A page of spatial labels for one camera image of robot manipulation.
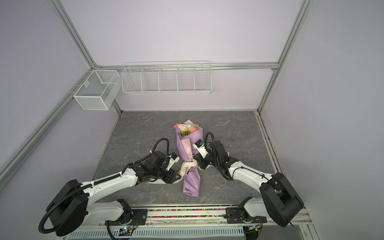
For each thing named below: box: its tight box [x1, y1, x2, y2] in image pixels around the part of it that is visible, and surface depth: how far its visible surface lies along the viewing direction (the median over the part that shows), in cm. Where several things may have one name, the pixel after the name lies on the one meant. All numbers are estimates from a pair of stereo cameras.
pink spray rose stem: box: [189, 123, 200, 134], surface depth 105 cm
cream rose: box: [178, 123, 192, 133], surface depth 104 cm
